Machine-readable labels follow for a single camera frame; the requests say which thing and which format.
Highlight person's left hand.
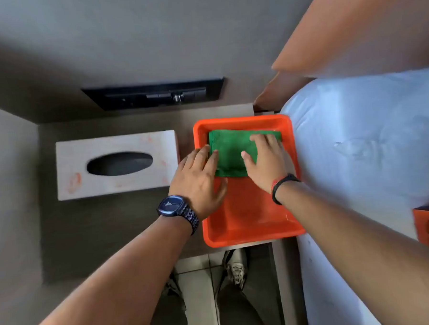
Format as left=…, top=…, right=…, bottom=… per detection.
left=166, top=144, right=231, bottom=224

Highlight person's right hand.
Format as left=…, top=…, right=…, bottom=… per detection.
left=239, top=132, right=298, bottom=195

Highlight green cleaning cloth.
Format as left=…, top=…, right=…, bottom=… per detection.
left=208, top=126, right=284, bottom=179

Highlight white tissue box cover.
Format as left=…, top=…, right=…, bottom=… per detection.
left=54, top=129, right=182, bottom=202

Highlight person's left forearm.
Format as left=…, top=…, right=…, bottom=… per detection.
left=13, top=213, right=199, bottom=325

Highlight person's right forearm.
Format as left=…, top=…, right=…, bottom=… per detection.
left=273, top=174, right=429, bottom=325

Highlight person's right shoe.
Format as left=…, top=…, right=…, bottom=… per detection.
left=222, top=248, right=250, bottom=292

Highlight person's shoe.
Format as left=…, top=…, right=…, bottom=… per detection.
left=162, top=273, right=183, bottom=297
left=222, top=248, right=250, bottom=292

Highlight person's left shoe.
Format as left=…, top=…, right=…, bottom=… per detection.
left=162, top=273, right=183, bottom=297

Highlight dark wristwatch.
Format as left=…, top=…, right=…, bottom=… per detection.
left=156, top=193, right=201, bottom=238

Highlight orange plastic tray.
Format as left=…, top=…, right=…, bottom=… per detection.
left=192, top=113, right=308, bottom=249

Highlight large white pillow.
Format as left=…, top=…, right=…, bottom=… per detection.
left=278, top=63, right=429, bottom=243

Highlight dark grey trousers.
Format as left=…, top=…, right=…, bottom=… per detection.
left=138, top=243, right=285, bottom=325

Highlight white bed sheet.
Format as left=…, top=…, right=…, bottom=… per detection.
left=296, top=227, right=389, bottom=325

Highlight brown padded headboard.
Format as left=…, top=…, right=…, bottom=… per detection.
left=247, top=0, right=429, bottom=113

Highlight black red wrist bracelet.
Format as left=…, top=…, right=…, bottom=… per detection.
left=269, top=173, right=303, bottom=206

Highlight black wall socket panel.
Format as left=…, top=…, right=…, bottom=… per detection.
left=80, top=77, right=227, bottom=113

